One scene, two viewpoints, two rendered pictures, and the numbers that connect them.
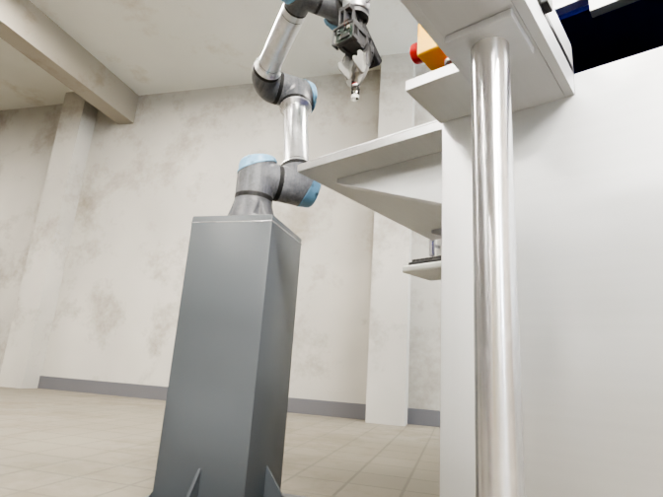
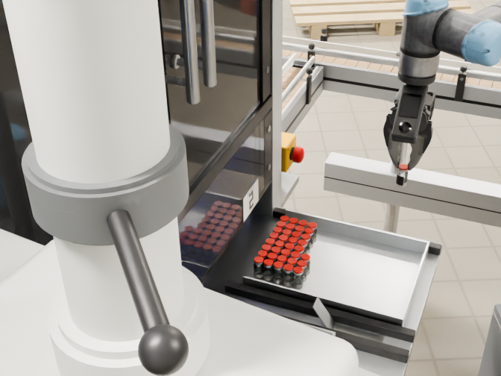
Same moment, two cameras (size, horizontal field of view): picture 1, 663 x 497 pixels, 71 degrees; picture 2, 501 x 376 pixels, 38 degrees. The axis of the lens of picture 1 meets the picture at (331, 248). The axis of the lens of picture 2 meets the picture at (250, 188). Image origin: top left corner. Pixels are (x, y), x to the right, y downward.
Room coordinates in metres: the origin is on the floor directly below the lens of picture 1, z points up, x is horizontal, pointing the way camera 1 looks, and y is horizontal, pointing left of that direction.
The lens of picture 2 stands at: (2.17, -0.71, 1.93)
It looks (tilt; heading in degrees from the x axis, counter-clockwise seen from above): 34 degrees down; 162
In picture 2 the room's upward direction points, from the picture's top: 1 degrees counter-clockwise
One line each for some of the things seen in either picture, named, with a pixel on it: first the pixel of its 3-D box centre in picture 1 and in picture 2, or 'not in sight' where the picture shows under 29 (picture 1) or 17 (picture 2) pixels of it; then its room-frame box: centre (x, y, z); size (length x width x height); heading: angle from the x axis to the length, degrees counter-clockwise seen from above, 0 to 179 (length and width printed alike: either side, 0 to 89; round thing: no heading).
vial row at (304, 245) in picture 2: not in sight; (300, 253); (1.02, -0.23, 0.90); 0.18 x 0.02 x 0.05; 139
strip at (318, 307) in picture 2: not in sight; (348, 322); (1.26, -0.22, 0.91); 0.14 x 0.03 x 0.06; 49
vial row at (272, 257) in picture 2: not in sight; (281, 248); (0.99, -0.27, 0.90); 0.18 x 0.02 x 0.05; 139
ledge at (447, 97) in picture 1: (460, 91); (265, 186); (0.70, -0.20, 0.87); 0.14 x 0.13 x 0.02; 49
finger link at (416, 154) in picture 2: (345, 70); (418, 147); (1.08, -0.01, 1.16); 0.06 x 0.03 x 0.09; 140
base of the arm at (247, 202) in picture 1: (252, 212); not in sight; (1.36, 0.25, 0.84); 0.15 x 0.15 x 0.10
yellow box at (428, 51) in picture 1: (442, 42); (278, 151); (0.74, -0.18, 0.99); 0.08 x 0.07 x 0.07; 49
